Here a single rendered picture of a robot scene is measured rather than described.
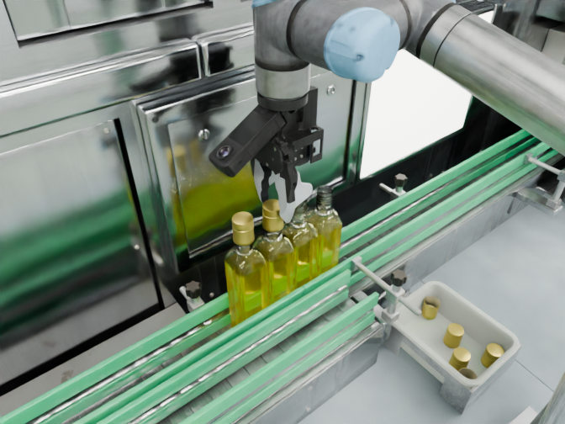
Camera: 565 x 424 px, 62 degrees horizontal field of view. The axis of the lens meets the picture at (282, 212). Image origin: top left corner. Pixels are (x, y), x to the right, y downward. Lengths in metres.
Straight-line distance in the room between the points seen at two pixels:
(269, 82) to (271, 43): 0.05
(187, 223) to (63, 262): 0.21
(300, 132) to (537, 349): 0.76
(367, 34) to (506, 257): 0.98
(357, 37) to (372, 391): 0.73
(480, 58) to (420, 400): 0.69
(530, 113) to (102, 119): 0.55
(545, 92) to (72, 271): 0.73
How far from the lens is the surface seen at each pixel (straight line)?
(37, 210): 0.79
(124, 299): 0.96
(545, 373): 1.19
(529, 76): 0.59
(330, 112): 0.97
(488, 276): 1.33
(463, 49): 0.60
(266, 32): 0.62
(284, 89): 0.64
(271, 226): 0.78
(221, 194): 0.88
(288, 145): 0.69
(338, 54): 0.54
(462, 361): 1.05
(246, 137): 0.66
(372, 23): 0.53
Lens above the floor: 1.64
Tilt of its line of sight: 39 degrees down
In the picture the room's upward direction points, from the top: straight up
